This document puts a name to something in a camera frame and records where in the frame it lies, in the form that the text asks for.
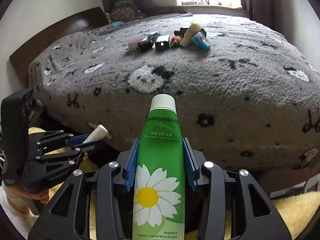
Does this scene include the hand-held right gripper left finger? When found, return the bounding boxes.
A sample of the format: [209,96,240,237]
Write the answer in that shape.
[27,137,139,240]

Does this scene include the brown patterned pillow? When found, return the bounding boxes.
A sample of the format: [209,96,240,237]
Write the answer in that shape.
[110,0,148,23]

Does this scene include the person's left hand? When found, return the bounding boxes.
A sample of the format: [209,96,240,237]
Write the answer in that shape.
[15,190,49,204]

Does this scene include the white plastic tube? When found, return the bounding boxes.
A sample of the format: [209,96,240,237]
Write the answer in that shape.
[82,124,108,144]

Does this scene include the small black box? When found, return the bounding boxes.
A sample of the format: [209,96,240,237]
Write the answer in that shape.
[137,42,154,53]

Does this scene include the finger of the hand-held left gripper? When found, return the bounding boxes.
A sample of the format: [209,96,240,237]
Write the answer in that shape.
[35,140,106,172]
[29,130,88,153]

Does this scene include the green hand cream tube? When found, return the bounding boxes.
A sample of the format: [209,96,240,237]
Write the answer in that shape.
[132,94,186,240]

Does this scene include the grey printed blanket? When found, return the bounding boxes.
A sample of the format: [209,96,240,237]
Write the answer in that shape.
[27,14,320,173]

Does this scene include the pink rope toy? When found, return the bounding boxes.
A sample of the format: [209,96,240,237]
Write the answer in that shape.
[170,36,183,48]

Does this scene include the blue packet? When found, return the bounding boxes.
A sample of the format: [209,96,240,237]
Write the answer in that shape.
[192,29,210,51]

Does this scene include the yellow fluffy cloth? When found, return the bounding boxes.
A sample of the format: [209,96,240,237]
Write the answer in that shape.
[27,127,320,240]

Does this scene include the red white box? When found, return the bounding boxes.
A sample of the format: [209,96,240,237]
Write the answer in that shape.
[128,37,148,51]

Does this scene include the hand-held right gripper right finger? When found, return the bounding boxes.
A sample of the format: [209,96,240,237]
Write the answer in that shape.
[182,137,292,240]

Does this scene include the wooden headboard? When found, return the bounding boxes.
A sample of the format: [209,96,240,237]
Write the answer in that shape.
[9,7,109,80]

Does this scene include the cream tube yellow cap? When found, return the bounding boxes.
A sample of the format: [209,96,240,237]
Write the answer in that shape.
[180,23,202,47]

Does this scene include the black box white label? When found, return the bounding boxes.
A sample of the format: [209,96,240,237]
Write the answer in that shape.
[154,35,171,52]

